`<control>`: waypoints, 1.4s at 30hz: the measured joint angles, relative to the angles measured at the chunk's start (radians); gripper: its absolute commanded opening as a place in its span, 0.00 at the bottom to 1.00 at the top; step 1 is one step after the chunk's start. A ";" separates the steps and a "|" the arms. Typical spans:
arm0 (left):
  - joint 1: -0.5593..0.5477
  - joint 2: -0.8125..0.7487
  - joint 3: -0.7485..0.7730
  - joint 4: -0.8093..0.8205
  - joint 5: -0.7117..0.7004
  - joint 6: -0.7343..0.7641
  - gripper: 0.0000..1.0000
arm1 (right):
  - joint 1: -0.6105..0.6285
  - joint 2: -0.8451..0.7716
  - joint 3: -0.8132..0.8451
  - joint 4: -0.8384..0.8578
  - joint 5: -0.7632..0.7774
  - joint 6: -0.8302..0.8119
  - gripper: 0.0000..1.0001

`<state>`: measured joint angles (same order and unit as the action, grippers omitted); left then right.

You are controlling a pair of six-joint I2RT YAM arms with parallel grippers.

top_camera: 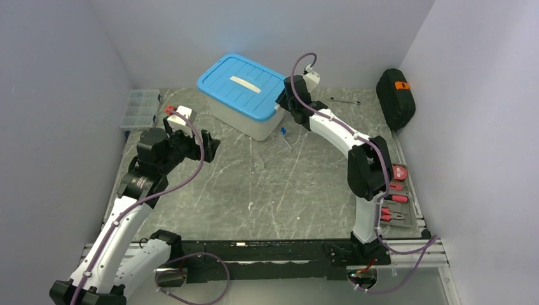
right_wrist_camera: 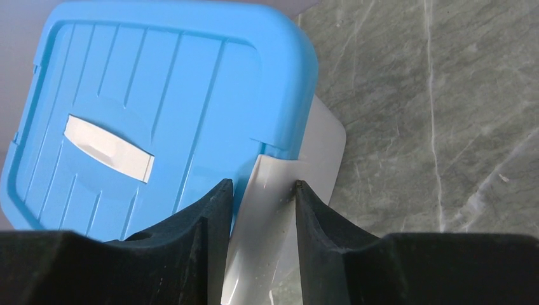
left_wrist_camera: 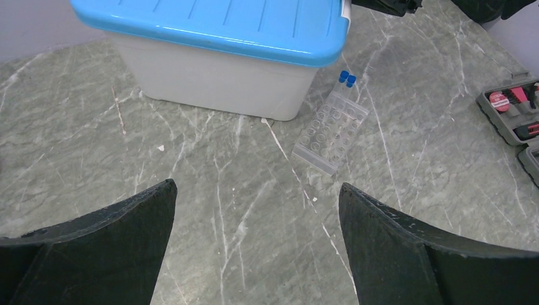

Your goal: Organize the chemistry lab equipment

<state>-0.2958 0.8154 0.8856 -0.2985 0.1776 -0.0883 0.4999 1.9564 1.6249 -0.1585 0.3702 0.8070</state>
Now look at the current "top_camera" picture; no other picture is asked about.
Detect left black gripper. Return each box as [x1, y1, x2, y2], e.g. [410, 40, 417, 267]
[159, 117, 220, 175]

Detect white plastic bin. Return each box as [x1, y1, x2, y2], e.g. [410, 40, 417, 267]
[208, 94, 284, 141]

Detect blue plastic tray lid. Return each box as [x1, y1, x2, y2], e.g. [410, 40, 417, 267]
[197, 53, 285, 122]

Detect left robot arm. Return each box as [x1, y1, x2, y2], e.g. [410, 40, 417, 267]
[49, 128, 221, 304]

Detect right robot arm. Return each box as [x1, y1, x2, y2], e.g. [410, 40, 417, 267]
[276, 75, 392, 264]

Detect silver wrench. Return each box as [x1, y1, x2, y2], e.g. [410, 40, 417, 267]
[330, 97, 361, 105]

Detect clear test tube rack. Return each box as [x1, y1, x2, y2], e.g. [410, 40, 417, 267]
[250, 133, 292, 169]

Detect clear compartment organizer box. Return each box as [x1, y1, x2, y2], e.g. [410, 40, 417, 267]
[119, 89, 161, 132]

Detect black tool case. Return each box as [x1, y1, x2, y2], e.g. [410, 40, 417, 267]
[376, 69, 416, 131]

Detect red tape measure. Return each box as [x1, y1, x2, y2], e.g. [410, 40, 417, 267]
[392, 164, 408, 181]

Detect red pliers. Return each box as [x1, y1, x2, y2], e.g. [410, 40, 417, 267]
[380, 208, 405, 222]

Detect grey tool set tray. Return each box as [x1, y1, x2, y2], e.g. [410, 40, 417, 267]
[379, 163, 422, 230]

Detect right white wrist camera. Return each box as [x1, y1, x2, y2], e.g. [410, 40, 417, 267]
[303, 64, 320, 93]

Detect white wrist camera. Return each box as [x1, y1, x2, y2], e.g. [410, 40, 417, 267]
[165, 105, 197, 137]
[303, 64, 320, 93]

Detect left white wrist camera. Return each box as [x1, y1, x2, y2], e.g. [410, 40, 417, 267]
[165, 105, 197, 137]

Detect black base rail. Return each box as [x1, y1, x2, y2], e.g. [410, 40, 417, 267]
[155, 237, 391, 288]

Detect red handled screwdriver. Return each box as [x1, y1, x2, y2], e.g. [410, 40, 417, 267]
[385, 194, 409, 203]

